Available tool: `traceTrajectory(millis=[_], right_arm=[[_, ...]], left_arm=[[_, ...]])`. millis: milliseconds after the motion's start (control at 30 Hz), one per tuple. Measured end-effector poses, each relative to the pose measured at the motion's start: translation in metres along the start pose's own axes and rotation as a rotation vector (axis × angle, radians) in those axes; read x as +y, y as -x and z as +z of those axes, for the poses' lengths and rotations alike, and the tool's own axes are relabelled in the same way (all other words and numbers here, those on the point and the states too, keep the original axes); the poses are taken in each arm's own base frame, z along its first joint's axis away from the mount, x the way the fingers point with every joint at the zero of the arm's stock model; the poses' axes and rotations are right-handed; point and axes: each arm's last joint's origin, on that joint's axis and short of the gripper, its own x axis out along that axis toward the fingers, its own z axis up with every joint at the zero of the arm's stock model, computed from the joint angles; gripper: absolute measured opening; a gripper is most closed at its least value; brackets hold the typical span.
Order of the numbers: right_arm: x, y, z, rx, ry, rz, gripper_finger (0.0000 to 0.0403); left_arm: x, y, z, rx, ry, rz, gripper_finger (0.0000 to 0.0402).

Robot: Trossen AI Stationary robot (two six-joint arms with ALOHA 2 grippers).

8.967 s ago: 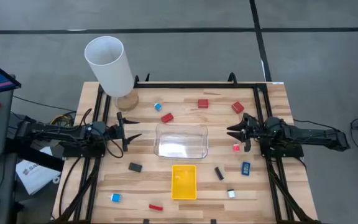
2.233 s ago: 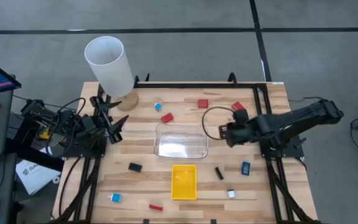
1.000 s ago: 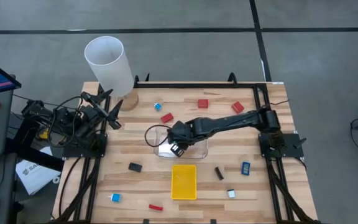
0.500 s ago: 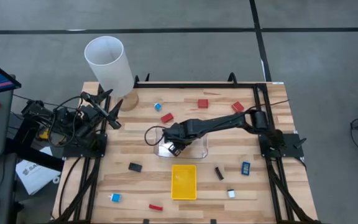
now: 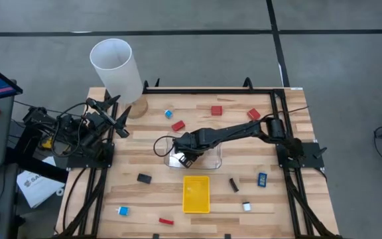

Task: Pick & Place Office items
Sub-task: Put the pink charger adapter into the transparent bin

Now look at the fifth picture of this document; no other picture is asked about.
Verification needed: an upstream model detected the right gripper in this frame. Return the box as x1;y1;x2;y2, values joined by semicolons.
172;129;209;169

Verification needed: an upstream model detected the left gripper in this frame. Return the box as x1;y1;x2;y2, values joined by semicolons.
84;95;133;139

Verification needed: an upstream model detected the blue rectangular box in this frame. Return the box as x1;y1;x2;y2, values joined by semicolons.
257;172;268;189

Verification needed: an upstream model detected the clear plastic container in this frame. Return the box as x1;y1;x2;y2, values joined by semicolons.
163;131;223;170

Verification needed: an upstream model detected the yellow plastic basket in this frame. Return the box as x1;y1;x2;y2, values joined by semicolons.
182;175;211;214

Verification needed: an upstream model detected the white cylindrical cup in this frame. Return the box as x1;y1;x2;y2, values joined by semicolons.
89;38;149;120

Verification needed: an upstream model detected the small black box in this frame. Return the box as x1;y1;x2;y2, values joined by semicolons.
136;173;153;185

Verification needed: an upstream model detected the narrow black bar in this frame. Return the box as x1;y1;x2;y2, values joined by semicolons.
228;177;240;193

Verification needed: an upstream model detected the black stand beam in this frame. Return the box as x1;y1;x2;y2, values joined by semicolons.
4;125;69;184

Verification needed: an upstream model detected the white printed paper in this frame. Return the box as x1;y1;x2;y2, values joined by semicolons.
17;155;66;209

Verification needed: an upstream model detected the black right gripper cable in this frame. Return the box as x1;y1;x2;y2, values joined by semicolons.
153;134;178;157

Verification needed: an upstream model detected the black aluminium table frame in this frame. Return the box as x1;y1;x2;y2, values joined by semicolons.
56;76;341;239

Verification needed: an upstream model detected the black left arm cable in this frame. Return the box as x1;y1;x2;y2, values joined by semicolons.
62;167;89;233

